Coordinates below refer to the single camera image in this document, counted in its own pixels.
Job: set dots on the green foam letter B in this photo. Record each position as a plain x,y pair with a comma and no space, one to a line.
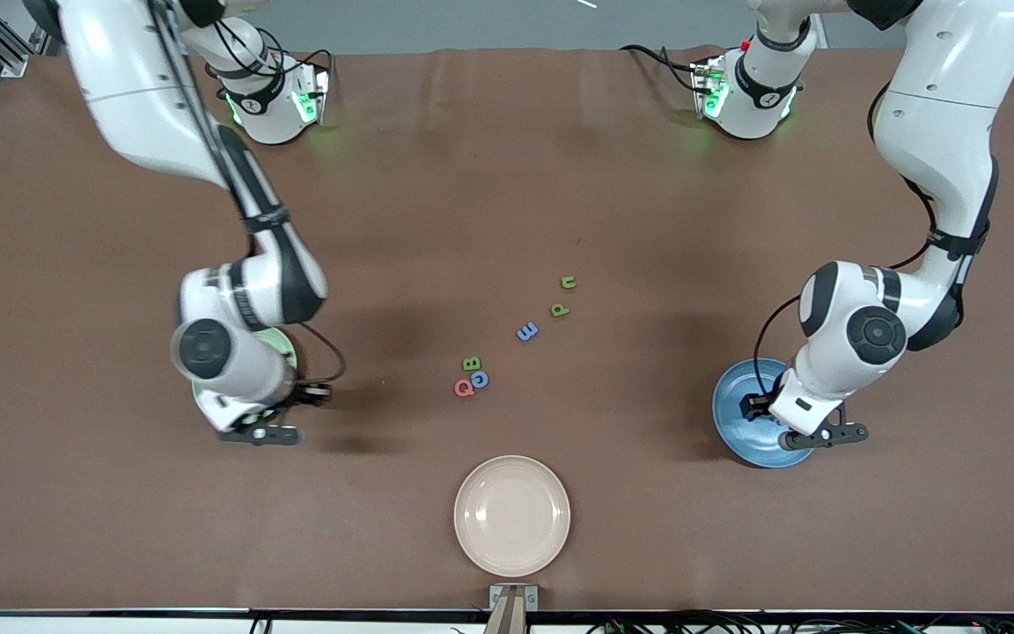
472,363

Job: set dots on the light green plate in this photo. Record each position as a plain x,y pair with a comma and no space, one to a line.
287,350

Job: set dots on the blue foam letter m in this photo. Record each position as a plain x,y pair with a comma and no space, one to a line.
527,332

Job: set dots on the green foam letter p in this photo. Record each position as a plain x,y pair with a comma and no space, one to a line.
560,309

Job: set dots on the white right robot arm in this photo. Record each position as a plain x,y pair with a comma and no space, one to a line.
137,88

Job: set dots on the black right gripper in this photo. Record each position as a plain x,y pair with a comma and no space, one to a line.
307,393

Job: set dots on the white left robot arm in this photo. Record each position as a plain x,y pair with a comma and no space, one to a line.
938,132

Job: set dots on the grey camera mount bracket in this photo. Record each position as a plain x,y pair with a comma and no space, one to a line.
513,599

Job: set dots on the blue foam letter G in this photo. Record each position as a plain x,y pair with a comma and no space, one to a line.
475,380

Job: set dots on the blue plate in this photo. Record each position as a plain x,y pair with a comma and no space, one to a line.
736,379

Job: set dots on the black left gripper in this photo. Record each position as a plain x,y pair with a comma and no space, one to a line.
754,407

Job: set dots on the brown table mat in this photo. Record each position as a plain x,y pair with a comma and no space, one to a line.
507,176

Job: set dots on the red foam letter Q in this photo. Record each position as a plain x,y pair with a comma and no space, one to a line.
458,387

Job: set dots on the beige plate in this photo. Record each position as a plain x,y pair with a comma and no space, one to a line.
511,515

